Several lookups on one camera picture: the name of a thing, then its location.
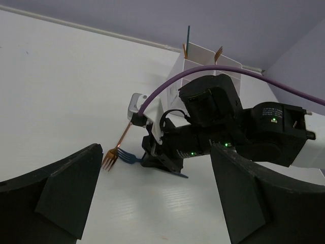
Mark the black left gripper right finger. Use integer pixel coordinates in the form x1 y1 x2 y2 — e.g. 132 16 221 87
210 144 324 243

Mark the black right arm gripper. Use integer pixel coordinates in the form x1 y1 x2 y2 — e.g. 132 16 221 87
141 121 216 173

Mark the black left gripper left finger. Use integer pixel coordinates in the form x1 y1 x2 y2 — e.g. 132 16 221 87
1 144 103 243

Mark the dark blue fork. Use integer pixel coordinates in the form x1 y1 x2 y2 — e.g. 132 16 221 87
117 148 188 178

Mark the orange chopstick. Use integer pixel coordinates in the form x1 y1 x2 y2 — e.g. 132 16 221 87
182 43 187 59

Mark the teal chopstick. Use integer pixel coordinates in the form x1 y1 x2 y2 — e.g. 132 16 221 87
186 25 190 57

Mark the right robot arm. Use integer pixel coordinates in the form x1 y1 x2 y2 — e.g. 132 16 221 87
142 74 324 243

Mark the left white organizer box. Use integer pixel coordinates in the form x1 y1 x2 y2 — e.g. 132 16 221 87
166 42 215 114

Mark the copper fork long handle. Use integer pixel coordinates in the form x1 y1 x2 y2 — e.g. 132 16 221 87
102 122 132 171

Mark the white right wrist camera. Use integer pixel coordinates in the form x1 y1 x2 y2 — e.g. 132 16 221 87
127 93 164 145

